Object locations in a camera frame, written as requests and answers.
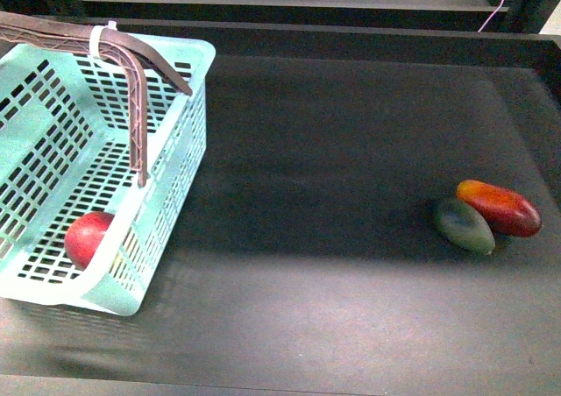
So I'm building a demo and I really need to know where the red yellow apple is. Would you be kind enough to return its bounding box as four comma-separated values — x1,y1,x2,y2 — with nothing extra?
64,211,115,271

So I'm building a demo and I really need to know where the black rear display tray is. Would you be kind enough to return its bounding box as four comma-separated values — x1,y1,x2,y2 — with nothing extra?
32,0,505,31

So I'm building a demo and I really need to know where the red orange mango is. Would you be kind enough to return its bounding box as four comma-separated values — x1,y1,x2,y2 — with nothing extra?
456,180,543,237

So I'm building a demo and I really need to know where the pink white cable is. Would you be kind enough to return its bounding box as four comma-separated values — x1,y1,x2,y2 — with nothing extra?
477,0,521,33

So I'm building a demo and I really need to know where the black display tray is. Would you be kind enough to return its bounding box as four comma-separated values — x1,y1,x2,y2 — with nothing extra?
1,21,560,395
32,0,505,31

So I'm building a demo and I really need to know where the white zip tie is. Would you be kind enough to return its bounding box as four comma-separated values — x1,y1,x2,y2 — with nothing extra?
89,20,117,60

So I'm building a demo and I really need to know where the light blue plastic basket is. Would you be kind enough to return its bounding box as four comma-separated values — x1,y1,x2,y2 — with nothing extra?
1,35,216,315

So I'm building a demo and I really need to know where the green avocado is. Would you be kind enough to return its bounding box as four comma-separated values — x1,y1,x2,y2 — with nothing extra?
433,198,496,255

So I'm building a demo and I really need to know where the black front display tray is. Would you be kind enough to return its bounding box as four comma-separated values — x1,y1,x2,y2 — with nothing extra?
1,21,560,395

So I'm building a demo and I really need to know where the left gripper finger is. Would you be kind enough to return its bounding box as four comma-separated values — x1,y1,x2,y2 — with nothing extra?
101,31,193,95
1,22,148,187

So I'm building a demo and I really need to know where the black metal rack post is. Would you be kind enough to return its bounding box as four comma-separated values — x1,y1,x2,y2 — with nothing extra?
500,0,560,34

